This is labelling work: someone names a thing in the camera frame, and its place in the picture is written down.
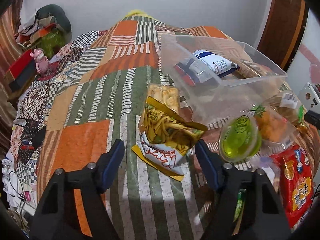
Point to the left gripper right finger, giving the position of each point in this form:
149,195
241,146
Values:
263,215

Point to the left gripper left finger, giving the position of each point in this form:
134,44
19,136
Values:
56,216

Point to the red noodle snack bag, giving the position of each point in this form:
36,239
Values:
296,187

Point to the yellow fries snack bag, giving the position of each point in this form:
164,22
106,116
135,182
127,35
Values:
164,136

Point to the blue white snack bag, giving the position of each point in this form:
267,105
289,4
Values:
202,66

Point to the green jelly cup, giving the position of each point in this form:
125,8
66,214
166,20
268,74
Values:
239,139

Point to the orange snack clear pack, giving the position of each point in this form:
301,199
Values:
277,132

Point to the white device with stickers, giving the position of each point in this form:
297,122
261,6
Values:
309,97

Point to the patchwork bed quilt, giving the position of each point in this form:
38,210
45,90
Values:
93,95

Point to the clear plastic storage bin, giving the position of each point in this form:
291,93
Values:
257,80

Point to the red black box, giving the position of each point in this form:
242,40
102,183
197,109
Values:
20,71

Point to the pink rabbit toy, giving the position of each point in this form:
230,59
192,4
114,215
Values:
41,61

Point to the white sliding wardrobe door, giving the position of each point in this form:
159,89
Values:
305,65

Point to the clutter pile with green bag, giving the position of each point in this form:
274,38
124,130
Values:
46,30

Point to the striped orange curtain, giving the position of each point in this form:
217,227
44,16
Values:
10,51

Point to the brown wooden wardrobe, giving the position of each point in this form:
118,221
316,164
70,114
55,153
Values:
284,31

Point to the yellow headboard cushion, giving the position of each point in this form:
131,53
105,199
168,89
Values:
137,12

